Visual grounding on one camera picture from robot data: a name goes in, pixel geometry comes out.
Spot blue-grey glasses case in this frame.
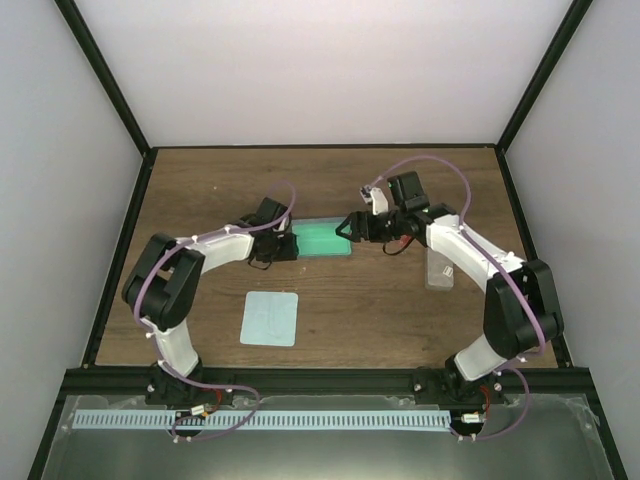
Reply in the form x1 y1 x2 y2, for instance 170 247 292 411
425 248 455 291

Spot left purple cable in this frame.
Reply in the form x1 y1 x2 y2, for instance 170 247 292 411
133 179 297 446

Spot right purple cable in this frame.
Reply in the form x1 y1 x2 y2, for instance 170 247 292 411
369 152 549 444

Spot light blue cloth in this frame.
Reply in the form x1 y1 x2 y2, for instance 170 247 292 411
240 291 298 347

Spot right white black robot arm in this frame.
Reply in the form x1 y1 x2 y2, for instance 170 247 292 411
336 171 564 403

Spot purple cable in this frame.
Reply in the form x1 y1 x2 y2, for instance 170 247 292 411
369 152 549 444
133 179 297 446

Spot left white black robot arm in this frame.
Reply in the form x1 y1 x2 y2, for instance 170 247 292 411
122 197 301 404

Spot light blue slotted cable duct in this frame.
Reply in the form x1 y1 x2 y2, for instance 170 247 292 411
71 409 451 432

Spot green glasses case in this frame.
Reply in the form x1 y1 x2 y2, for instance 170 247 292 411
292 217 352 258

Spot black aluminium frame rail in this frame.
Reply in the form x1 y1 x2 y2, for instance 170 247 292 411
64 367 591 401

